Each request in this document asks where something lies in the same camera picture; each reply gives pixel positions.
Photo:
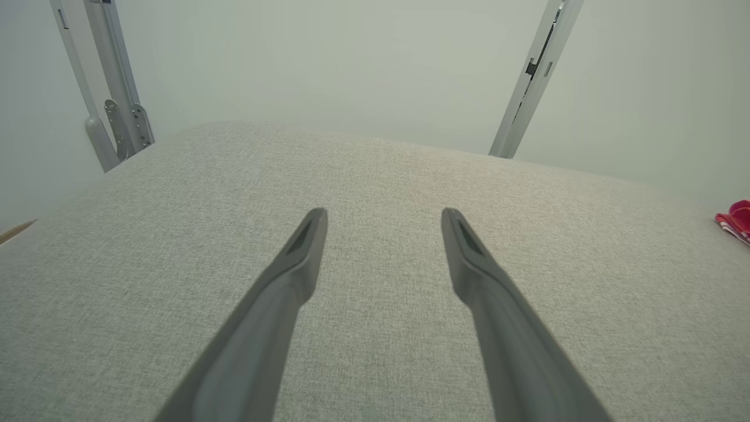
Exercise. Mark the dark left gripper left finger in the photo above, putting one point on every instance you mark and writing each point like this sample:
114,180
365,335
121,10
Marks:
263,328

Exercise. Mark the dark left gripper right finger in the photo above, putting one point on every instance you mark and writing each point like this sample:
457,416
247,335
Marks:
504,340

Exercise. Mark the red white jersey shirt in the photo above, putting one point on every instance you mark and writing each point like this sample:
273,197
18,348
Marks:
741,211

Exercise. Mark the grey metal wheeled frame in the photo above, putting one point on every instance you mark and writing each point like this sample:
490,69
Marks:
114,88

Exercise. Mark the red shorts white stripe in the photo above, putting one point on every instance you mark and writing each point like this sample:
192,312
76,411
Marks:
732,228

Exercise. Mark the grey metal partition post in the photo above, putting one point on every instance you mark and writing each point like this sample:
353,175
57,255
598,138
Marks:
536,76

